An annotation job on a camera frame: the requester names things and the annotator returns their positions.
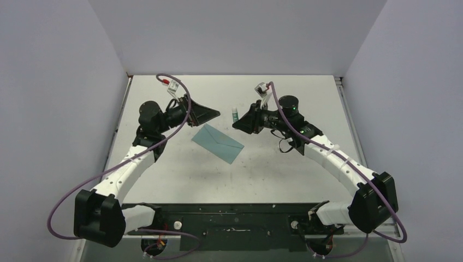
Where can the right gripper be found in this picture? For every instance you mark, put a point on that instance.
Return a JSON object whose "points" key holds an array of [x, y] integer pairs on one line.
{"points": [[251, 123]]}

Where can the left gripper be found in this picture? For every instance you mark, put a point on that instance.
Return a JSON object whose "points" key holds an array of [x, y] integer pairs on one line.
{"points": [[199, 114]]}

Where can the green white glue stick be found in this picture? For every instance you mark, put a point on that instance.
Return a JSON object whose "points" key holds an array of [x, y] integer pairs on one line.
{"points": [[235, 114]]}

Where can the teal envelope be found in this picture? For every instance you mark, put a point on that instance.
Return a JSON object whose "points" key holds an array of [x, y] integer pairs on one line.
{"points": [[218, 143]]}

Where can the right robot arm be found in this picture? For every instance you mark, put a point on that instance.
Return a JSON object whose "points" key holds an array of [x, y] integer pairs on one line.
{"points": [[374, 198]]}

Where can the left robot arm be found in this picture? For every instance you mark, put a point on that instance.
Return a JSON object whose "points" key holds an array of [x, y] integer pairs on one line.
{"points": [[98, 213]]}

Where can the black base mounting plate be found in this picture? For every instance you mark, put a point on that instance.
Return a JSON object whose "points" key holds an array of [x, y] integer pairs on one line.
{"points": [[240, 227]]}

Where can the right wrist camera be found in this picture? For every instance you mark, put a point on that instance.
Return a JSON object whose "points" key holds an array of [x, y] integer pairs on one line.
{"points": [[265, 92]]}

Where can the aluminium frame rail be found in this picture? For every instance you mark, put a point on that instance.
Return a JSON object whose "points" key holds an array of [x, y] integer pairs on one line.
{"points": [[352, 246]]}

